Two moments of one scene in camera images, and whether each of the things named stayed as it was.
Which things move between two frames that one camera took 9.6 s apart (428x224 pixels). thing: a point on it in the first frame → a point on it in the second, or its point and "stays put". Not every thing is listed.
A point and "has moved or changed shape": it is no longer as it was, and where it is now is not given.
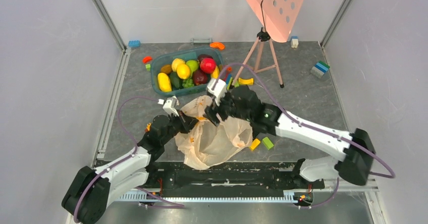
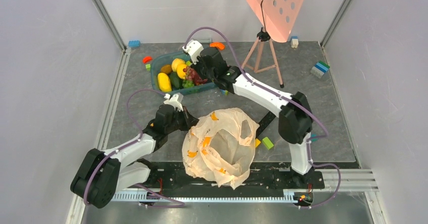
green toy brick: x=267 y=143 stays put
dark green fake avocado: x=176 y=81 stays put
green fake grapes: x=188 y=83 stays put
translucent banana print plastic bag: x=206 y=144 has moved or changed shape
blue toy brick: x=134 y=43 stays put
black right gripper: x=220 y=109 → x=202 y=67
